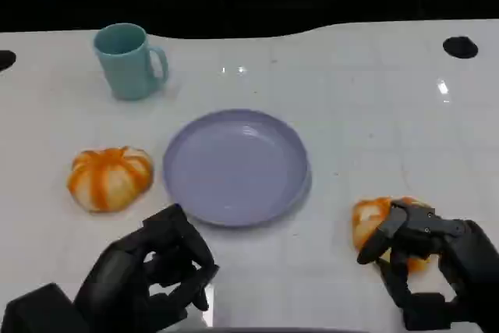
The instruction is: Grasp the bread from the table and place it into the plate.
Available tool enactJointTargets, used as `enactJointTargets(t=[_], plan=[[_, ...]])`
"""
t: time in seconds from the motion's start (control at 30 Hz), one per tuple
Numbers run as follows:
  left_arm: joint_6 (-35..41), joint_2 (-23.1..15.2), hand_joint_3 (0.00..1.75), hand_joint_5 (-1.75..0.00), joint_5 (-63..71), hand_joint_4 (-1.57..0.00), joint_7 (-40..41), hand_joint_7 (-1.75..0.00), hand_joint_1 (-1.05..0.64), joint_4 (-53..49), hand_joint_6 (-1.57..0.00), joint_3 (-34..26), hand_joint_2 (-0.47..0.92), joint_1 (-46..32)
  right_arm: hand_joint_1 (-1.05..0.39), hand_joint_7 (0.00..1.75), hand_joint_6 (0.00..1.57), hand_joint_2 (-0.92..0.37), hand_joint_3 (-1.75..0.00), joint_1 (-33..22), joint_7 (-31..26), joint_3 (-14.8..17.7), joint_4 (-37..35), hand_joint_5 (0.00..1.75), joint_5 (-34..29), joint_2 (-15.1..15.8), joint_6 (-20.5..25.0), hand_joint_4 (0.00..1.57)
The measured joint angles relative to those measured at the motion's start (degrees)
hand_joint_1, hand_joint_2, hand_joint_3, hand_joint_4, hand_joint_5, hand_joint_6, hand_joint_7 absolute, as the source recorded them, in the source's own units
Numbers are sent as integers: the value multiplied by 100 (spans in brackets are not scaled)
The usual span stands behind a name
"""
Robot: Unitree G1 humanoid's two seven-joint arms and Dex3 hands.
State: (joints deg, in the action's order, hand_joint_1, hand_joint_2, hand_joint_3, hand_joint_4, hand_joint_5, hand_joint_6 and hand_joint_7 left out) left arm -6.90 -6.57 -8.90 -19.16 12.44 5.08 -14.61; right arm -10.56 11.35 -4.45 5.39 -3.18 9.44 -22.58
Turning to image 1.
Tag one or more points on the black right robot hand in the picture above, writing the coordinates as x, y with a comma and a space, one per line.
468, 255

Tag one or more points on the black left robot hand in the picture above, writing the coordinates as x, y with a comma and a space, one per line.
124, 282

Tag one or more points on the lilac plate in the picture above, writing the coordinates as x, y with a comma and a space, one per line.
238, 169

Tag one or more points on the black table grommet hole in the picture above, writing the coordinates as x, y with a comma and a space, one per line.
6, 60
460, 47

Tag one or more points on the pale green mug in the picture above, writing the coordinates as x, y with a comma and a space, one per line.
124, 68

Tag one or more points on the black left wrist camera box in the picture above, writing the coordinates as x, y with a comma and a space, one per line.
39, 309

